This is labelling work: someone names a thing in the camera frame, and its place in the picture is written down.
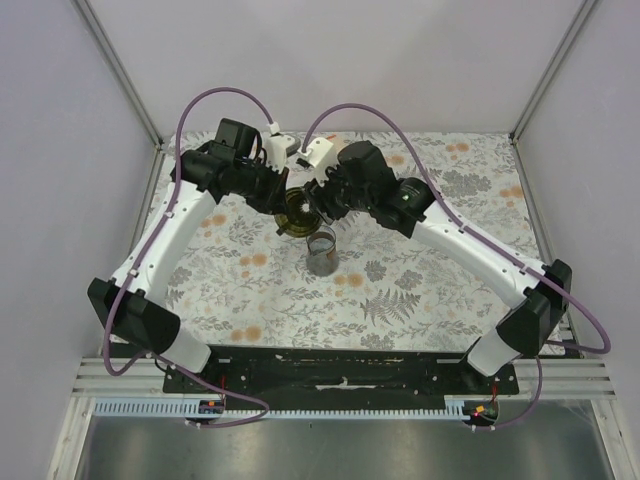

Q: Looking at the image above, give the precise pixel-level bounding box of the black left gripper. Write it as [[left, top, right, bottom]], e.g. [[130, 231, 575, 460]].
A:
[[233, 158, 290, 217]]

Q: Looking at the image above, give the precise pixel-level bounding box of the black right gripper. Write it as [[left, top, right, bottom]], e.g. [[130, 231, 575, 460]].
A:
[[303, 157, 374, 226]]

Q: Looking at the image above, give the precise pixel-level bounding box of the green glass coffee dripper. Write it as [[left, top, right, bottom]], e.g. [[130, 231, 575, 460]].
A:
[[274, 187, 322, 238]]

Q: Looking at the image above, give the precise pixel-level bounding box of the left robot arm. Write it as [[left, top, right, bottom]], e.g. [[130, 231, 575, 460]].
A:
[[88, 119, 300, 393]]

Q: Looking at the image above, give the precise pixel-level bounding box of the floral patterned tablecloth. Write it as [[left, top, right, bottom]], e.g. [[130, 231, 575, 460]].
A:
[[165, 133, 539, 352]]

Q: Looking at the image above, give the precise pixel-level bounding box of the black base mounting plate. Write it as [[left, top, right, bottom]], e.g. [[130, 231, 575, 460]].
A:
[[162, 343, 520, 407]]

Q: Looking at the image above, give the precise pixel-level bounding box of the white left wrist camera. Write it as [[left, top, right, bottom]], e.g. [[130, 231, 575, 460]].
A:
[[263, 122, 301, 172]]

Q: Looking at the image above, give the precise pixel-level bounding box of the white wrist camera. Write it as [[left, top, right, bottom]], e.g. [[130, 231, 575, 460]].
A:
[[297, 137, 338, 184], [263, 122, 301, 172]]

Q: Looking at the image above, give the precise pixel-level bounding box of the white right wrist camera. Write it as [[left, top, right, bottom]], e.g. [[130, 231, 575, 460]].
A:
[[297, 137, 338, 184]]

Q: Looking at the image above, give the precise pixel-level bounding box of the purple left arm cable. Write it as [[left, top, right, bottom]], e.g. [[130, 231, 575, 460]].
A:
[[102, 87, 281, 429]]

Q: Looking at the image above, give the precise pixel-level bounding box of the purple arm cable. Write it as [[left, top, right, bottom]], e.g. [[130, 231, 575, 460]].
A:
[[305, 103, 612, 432], [102, 87, 281, 429]]

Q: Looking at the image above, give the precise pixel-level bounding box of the light blue cable duct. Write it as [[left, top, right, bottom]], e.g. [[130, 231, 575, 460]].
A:
[[93, 397, 474, 419]]

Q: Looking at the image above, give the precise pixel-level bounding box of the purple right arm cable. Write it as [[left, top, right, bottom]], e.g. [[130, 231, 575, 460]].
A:
[[305, 103, 612, 432]]

